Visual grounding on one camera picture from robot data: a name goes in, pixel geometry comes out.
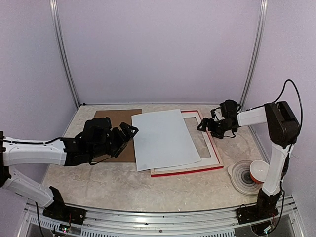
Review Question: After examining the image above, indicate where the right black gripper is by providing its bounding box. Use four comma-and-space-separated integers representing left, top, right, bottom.
197, 117, 232, 139

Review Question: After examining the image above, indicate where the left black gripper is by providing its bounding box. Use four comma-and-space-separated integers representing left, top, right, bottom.
89, 122, 138, 159

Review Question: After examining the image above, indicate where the brown backing board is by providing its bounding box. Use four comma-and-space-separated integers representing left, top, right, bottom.
94, 109, 142, 163

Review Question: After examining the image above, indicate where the cat and books photo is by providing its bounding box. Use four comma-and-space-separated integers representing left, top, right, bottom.
131, 109, 201, 171

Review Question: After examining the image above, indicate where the white photo mat board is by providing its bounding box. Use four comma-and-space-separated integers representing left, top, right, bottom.
153, 112, 220, 173

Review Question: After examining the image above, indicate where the red wooden picture frame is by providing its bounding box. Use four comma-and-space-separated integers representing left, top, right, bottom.
150, 110, 224, 178

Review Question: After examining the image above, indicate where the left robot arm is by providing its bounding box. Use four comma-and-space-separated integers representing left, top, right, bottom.
0, 117, 139, 220

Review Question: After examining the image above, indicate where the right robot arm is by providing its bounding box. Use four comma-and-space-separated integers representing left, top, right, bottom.
197, 94, 304, 219

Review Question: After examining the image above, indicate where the clear glass plate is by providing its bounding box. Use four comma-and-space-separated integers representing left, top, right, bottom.
227, 160, 262, 197

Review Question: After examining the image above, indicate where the white orange bowl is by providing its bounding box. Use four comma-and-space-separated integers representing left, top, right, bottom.
249, 160, 269, 184

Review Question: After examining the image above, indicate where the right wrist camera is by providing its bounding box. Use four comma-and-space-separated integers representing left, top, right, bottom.
210, 107, 223, 121

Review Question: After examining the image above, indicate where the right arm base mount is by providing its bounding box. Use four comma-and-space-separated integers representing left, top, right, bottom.
236, 205, 279, 225

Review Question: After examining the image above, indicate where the front aluminium rail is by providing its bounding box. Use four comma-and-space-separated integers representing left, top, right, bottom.
24, 196, 297, 237

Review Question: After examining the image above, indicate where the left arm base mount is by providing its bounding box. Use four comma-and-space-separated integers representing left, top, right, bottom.
43, 206, 86, 225

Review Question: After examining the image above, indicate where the right aluminium post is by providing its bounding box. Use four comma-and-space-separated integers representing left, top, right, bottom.
239, 0, 268, 108

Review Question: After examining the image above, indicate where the aluminium post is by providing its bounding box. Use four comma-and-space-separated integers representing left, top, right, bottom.
49, 0, 81, 110
239, 0, 268, 108

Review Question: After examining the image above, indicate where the left aluminium post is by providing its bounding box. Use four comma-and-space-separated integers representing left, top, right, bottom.
49, 0, 81, 110

